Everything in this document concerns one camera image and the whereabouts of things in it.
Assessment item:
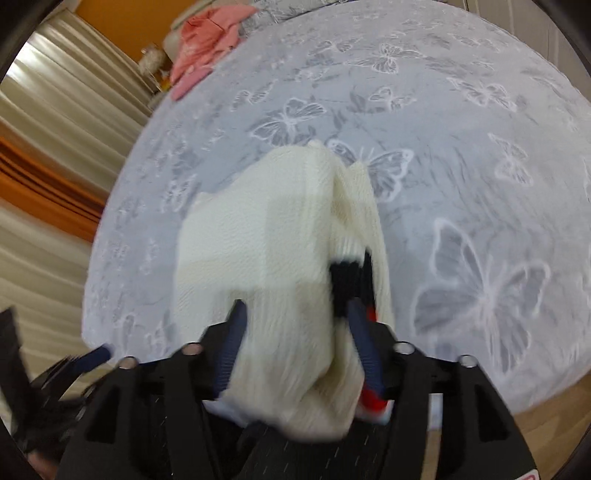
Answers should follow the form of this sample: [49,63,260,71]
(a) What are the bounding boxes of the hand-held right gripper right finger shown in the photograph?
[346,299,539,480]

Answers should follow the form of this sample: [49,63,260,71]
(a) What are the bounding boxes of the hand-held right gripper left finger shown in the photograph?
[58,299,250,480]

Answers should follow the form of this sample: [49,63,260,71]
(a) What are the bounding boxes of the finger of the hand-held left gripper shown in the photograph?
[69,344,114,374]

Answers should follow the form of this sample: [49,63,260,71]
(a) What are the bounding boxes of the white curtain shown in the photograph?
[0,200,95,384]
[0,21,155,155]

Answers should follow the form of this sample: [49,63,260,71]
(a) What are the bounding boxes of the orange curtain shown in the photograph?
[0,136,109,243]

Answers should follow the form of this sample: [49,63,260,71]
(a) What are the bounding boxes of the white red black knit sweater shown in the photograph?
[171,141,398,439]

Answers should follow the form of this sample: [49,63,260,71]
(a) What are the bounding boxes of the pink clothes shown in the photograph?
[168,4,259,101]

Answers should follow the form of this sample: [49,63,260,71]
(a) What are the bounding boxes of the grey print pillow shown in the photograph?
[240,0,356,24]

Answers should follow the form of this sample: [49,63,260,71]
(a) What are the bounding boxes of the grey butterfly print blanket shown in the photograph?
[81,0,591,416]

